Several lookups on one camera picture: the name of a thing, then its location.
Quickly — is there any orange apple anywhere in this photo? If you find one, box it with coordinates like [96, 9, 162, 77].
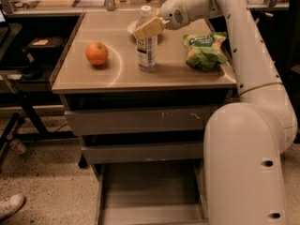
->
[85, 42, 109, 66]

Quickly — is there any middle grey drawer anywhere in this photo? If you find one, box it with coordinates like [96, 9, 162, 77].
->
[82, 142, 203, 164]

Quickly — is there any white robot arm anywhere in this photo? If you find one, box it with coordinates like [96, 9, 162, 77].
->
[135, 0, 298, 225]

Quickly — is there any black box on shelf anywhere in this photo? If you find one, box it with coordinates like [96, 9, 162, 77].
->
[26, 37, 65, 59]

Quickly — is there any top grey drawer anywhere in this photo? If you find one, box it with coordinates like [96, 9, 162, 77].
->
[65, 105, 218, 135]

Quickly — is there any white paper bowl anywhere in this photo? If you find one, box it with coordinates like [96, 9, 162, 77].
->
[127, 21, 138, 36]

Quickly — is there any white sneaker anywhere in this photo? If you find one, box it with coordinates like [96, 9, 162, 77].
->
[0, 193, 25, 219]

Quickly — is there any black desk frame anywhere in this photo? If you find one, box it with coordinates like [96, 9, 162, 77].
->
[0, 74, 75, 166]

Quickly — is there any black office chair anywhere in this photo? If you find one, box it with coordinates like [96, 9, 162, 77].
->
[282, 0, 300, 143]

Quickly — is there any clear plastic bottle white cap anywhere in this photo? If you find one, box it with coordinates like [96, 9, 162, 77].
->
[136, 6, 158, 71]

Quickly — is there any small bottle on floor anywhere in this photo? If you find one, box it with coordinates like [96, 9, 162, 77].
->
[7, 134, 27, 155]

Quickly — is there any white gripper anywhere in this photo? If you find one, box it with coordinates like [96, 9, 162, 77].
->
[133, 0, 190, 39]

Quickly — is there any open bottom grey drawer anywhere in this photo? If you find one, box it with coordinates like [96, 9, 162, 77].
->
[95, 160, 209, 225]

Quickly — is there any grey drawer cabinet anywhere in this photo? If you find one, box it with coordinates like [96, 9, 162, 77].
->
[49, 8, 243, 225]

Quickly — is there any green chip bag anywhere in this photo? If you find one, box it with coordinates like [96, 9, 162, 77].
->
[183, 32, 228, 71]

